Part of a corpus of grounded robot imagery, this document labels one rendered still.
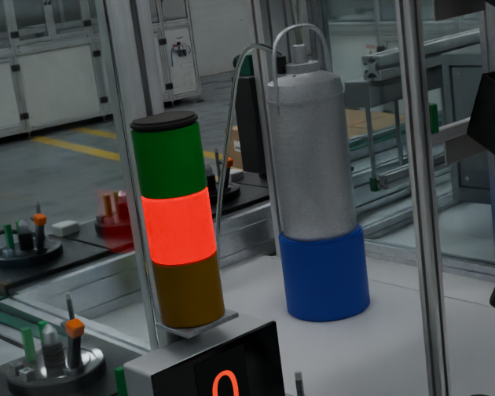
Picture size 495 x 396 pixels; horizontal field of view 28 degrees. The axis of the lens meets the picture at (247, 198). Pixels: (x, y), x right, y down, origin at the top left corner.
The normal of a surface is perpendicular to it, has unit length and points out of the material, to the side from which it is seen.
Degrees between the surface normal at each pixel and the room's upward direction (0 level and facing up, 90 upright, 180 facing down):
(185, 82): 90
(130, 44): 90
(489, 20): 90
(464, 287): 0
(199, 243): 90
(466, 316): 0
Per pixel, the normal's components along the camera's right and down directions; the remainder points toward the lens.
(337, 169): 0.61, 0.12
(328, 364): -0.12, -0.96
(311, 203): -0.21, 0.26
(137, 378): -0.75, 0.25
